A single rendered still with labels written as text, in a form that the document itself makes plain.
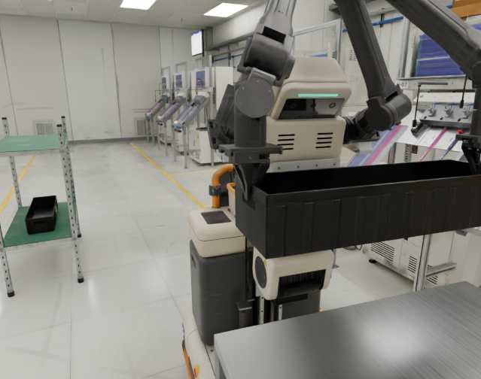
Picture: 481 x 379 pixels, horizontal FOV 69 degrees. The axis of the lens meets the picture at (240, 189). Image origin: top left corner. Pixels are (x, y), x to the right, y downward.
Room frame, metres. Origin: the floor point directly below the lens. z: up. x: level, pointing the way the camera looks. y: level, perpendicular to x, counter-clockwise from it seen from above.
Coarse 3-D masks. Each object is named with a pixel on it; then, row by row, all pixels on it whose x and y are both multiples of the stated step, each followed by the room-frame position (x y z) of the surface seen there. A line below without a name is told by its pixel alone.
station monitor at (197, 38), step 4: (196, 32) 6.48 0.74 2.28; (200, 32) 6.30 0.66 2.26; (192, 36) 6.72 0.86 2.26; (196, 36) 6.48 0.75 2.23; (200, 36) 6.30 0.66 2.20; (192, 40) 6.72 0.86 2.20; (196, 40) 6.49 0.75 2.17; (200, 40) 6.31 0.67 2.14; (192, 44) 6.73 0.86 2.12; (196, 44) 6.50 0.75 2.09; (200, 44) 6.31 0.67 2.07; (204, 44) 6.55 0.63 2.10; (192, 48) 6.74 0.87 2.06; (196, 48) 6.50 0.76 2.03; (200, 48) 6.32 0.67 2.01; (192, 52) 6.75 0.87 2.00; (196, 52) 6.51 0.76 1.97; (200, 52) 6.32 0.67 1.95
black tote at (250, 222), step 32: (448, 160) 0.86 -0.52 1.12; (256, 192) 0.57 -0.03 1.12; (288, 192) 0.72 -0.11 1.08; (320, 192) 0.56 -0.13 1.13; (352, 192) 0.58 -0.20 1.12; (384, 192) 0.60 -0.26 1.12; (416, 192) 0.62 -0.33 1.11; (448, 192) 0.65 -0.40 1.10; (480, 192) 0.67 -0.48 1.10; (256, 224) 0.57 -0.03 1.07; (288, 224) 0.54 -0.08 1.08; (320, 224) 0.56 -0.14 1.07; (352, 224) 0.58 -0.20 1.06; (384, 224) 0.60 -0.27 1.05; (416, 224) 0.62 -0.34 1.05; (448, 224) 0.65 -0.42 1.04; (480, 224) 0.68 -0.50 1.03
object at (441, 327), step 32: (448, 288) 0.80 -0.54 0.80; (288, 320) 0.67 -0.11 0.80; (320, 320) 0.67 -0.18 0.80; (352, 320) 0.67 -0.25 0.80; (384, 320) 0.67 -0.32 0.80; (416, 320) 0.67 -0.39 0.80; (448, 320) 0.67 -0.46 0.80; (480, 320) 0.67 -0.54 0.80; (224, 352) 0.57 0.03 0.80; (256, 352) 0.57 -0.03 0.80; (288, 352) 0.57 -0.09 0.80; (320, 352) 0.57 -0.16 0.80; (352, 352) 0.57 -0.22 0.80; (384, 352) 0.57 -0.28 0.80; (416, 352) 0.57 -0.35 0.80; (448, 352) 0.57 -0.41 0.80; (480, 352) 0.57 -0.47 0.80
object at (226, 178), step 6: (228, 174) 1.51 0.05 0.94; (234, 174) 1.52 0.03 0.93; (222, 180) 1.49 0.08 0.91; (228, 180) 1.50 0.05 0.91; (234, 180) 1.50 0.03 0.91; (210, 186) 1.40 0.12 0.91; (216, 186) 1.40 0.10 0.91; (222, 186) 1.45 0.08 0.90; (210, 192) 1.41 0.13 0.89; (216, 192) 1.39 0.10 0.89; (222, 192) 1.44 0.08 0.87; (222, 198) 1.46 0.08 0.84; (228, 198) 1.47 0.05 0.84; (222, 204) 1.45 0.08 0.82; (228, 204) 1.45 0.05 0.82
